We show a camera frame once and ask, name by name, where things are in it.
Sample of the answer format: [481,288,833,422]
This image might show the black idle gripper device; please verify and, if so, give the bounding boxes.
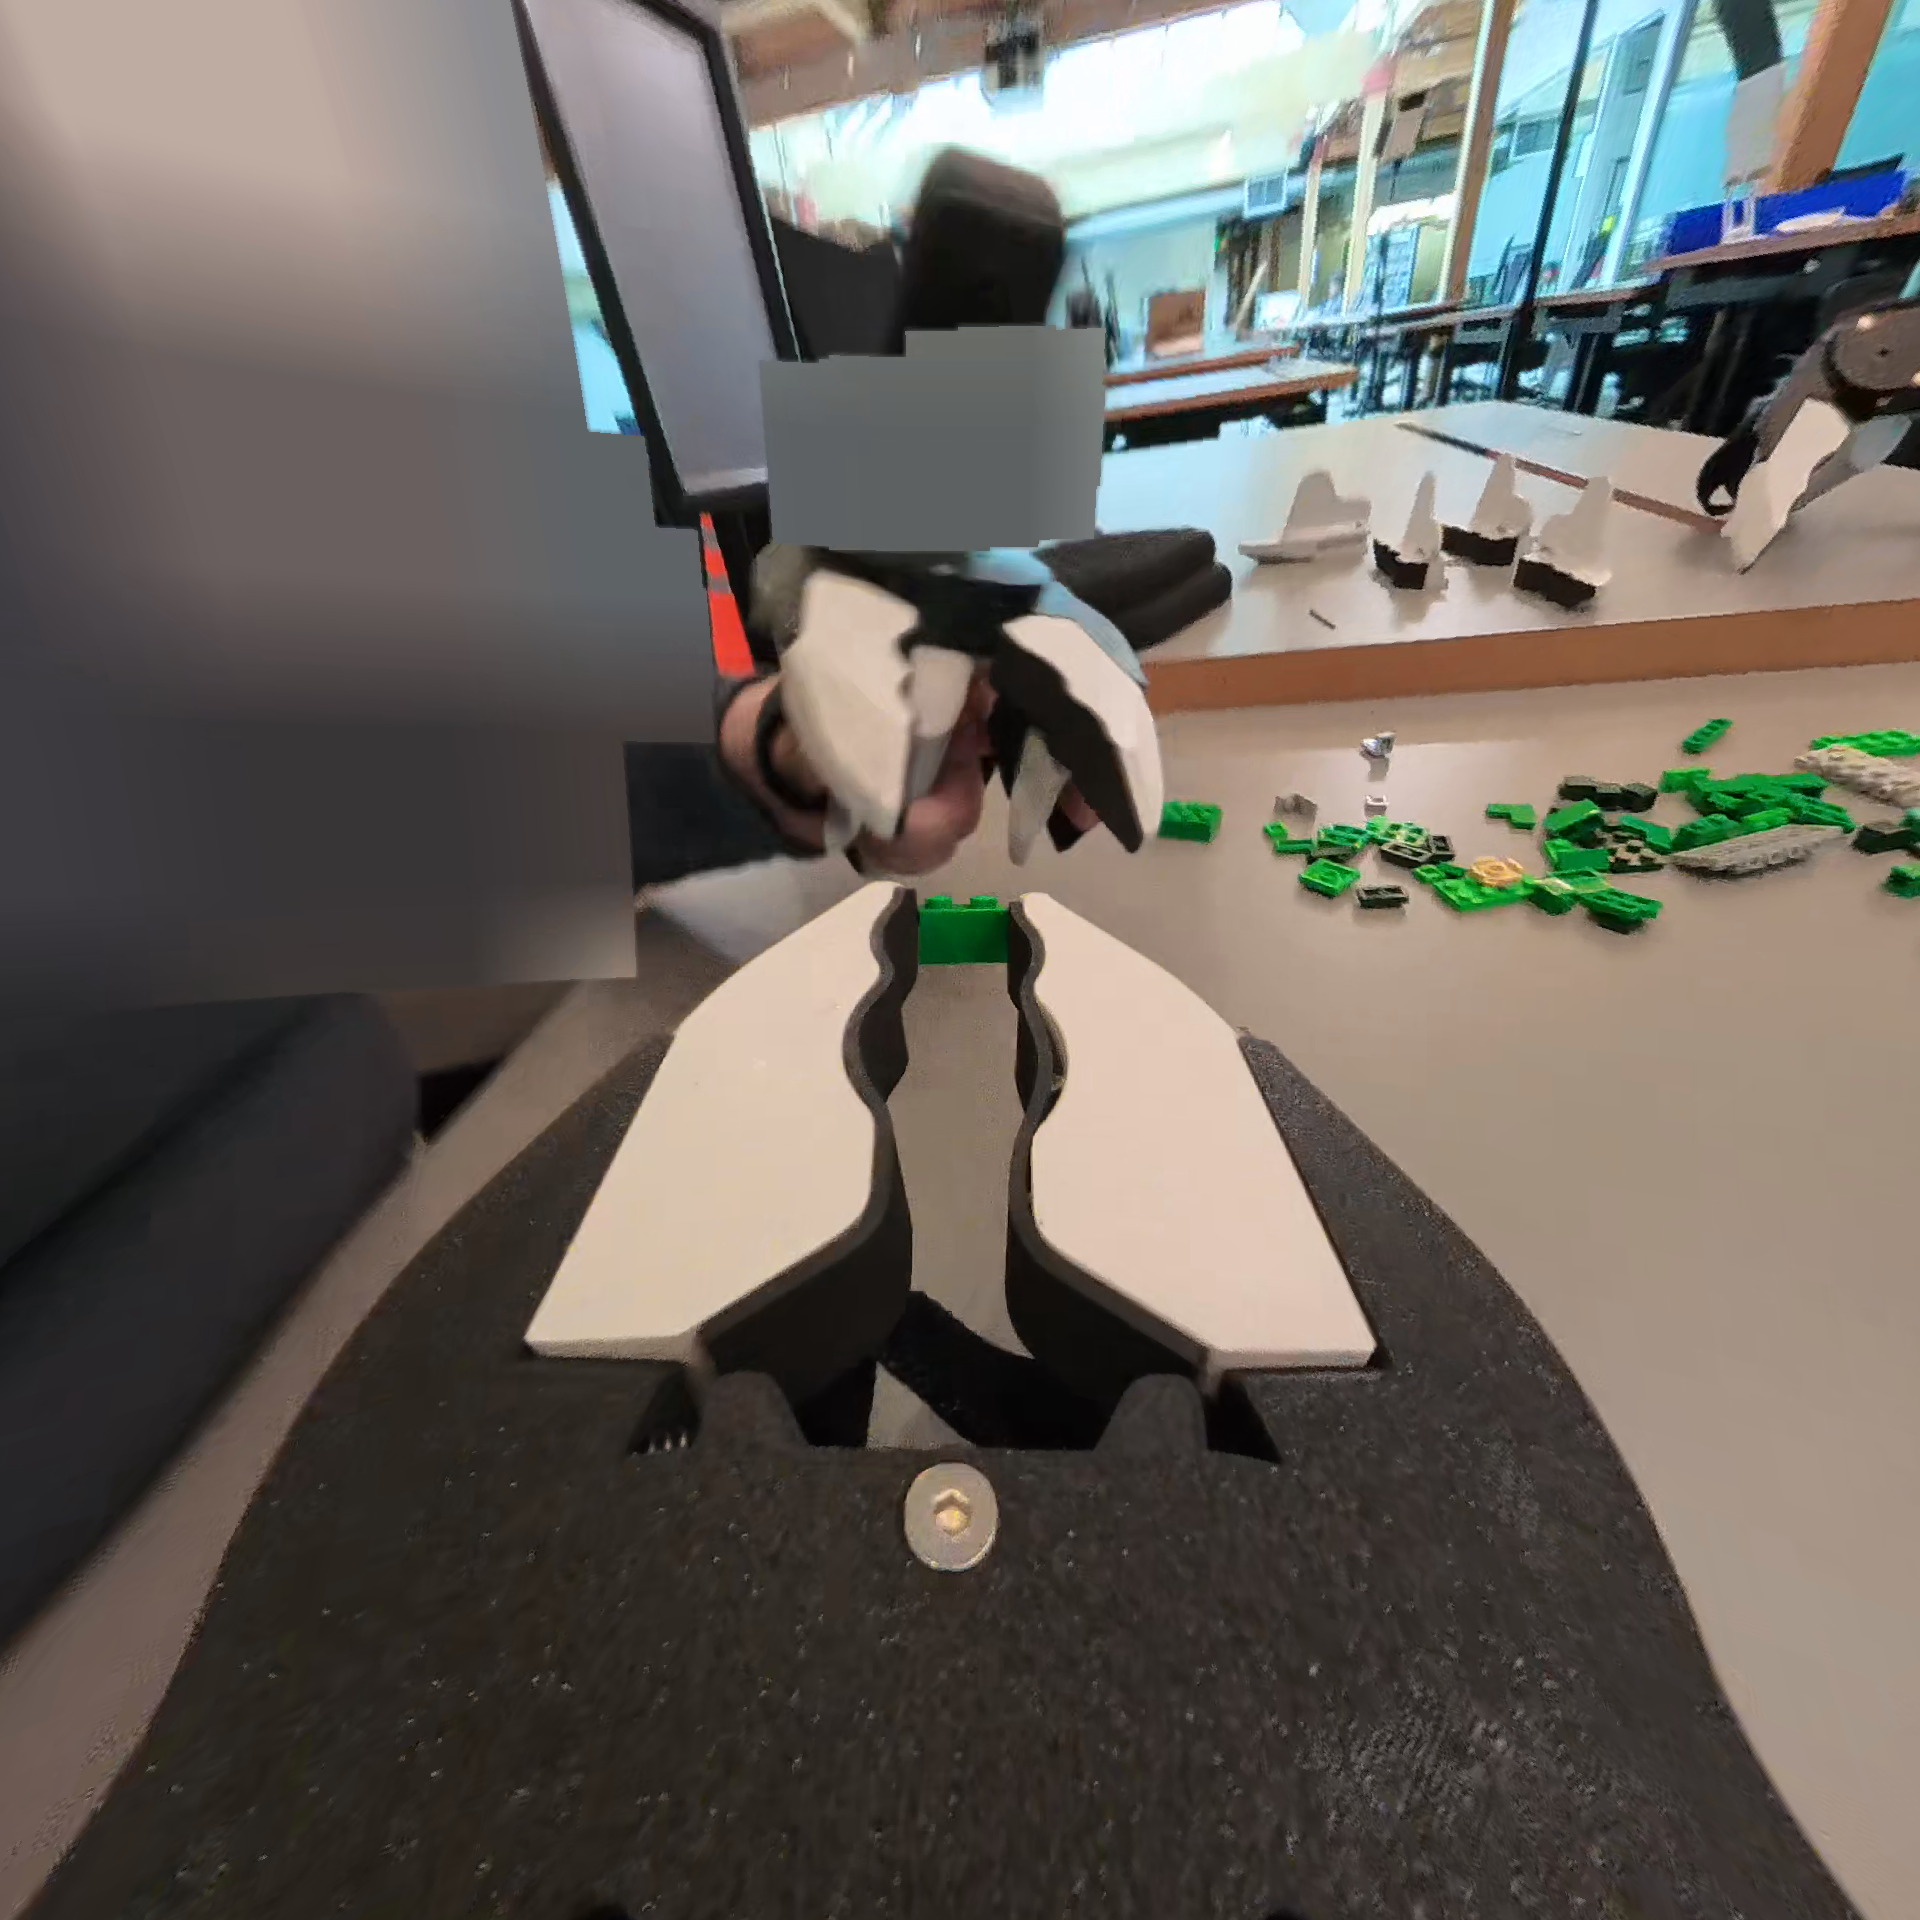
[1696,300,1920,577]

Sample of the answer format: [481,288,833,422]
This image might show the dark grey wedge plate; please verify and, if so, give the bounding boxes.
[1671,825,1849,875]

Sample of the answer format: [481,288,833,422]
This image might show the person's dark blue sweater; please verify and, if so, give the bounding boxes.
[0,989,423,1653]

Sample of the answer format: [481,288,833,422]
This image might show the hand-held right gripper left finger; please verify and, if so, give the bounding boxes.
[526,883,922,1450]

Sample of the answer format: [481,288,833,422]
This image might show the grey desk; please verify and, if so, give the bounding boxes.
[0,660,1920,1920]

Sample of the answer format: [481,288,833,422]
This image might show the wooden worktable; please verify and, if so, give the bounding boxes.
[1102,342,1359,452]

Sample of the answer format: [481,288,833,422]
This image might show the blue storage bin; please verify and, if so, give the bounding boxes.
[1663,176,1912,254]

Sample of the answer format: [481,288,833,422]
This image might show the person's left hand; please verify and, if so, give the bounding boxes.
[718,675,998,883]

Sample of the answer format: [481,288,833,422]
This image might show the black framed display panel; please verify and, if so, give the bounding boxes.
[517,0,800,518]

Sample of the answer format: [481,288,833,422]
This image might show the person's left forearm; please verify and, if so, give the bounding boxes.
[632,737,841,904]

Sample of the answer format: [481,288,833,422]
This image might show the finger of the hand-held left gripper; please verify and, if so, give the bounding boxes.
[987,612,1167,868]
[777,574,981,845]

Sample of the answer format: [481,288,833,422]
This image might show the light grey studded plate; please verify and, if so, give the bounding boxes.
[1791,746,1920,808]

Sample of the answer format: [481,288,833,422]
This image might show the grey table with wooden edge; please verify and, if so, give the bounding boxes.
[1102,397,1920,713]

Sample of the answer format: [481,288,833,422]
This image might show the pile of green toy bricks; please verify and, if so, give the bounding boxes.
[1266,721,1920,934]

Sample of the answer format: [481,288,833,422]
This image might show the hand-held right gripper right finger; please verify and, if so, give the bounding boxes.
[1001,894,1378,1452]

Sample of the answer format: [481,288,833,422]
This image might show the orange traffic cone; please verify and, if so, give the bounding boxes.
[696,509,754,682]

